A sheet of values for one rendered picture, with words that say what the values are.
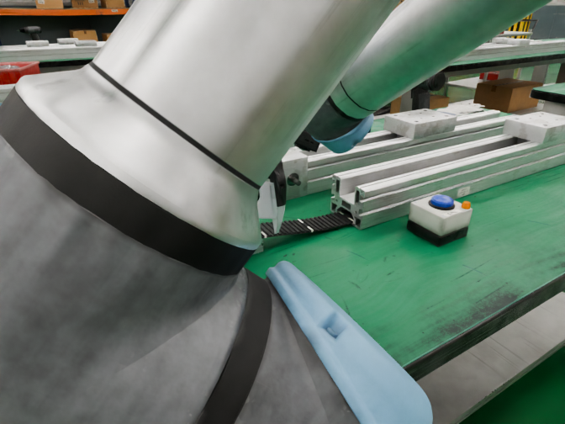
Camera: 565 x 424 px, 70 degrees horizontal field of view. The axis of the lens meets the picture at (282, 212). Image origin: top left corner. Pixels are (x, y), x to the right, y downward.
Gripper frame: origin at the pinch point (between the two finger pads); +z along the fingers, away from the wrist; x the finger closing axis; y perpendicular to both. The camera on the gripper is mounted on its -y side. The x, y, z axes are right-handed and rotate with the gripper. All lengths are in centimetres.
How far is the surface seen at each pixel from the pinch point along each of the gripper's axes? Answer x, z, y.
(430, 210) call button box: 13.8, -0.5, -26.3
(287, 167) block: -13.9, -2.3, -12.7
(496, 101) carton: -188, 52, -363
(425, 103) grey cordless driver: -31, -7, -73
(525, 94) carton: -175, 46, -390
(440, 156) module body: -2.1, -2.4, -47.3
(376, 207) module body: 5.1, 1.3, -21.3
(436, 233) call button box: 16.2, 3.0, -25.9
